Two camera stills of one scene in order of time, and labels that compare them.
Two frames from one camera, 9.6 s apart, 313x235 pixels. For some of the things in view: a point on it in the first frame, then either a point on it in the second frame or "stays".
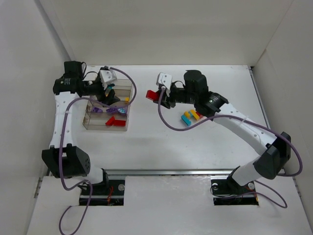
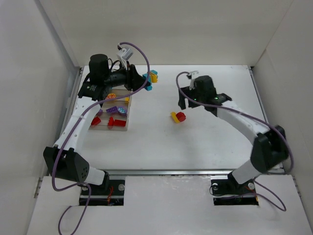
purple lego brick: (112, 110) stays
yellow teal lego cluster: (188, 115) → (152, 78)
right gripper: (165, 97) → (185, 97)
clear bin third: (123, 91) stays
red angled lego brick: (153, 96) → (96, 120)
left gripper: (106, 95) → (132, 76)
